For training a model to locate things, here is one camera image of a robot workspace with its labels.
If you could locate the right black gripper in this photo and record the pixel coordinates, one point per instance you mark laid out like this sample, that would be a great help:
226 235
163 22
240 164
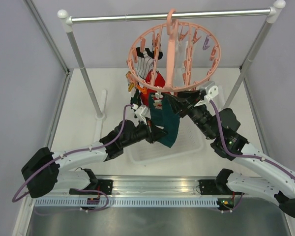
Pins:
178 103

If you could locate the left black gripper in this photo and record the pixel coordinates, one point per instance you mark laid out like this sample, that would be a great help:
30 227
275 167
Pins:
154 133

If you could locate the teal sock front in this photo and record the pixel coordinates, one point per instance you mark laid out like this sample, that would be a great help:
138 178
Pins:
170 123

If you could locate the teal reindeer sock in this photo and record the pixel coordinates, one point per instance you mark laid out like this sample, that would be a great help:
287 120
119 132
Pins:
159 110

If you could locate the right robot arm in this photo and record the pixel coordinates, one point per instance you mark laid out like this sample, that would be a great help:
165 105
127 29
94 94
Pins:
221 127

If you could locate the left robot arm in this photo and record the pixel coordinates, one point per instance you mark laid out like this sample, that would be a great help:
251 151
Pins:
44 172

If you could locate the pink round clip hanger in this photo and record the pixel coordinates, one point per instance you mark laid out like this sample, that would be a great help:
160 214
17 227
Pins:
199 65

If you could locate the white plastic basket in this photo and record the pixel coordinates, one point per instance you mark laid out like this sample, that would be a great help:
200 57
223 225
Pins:
189 141

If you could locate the red sock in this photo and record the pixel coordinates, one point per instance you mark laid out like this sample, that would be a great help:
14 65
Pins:
159 82

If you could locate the green patterned sock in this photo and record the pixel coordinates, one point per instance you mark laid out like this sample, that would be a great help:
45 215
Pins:
136 99

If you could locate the purple clothes peg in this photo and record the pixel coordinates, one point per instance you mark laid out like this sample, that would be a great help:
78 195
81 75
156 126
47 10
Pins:
206 44

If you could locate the black white striped sock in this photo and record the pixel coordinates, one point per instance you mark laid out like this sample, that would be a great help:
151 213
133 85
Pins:
145 61

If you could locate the metal clothes rack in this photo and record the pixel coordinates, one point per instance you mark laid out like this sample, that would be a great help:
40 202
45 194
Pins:
272 13

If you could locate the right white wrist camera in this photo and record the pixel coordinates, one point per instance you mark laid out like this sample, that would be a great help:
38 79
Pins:
210 89

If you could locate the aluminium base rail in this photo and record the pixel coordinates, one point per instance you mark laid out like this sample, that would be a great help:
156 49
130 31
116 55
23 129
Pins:
155 186

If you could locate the white slotted cable duct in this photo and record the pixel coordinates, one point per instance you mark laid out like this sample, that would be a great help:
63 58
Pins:
125 202

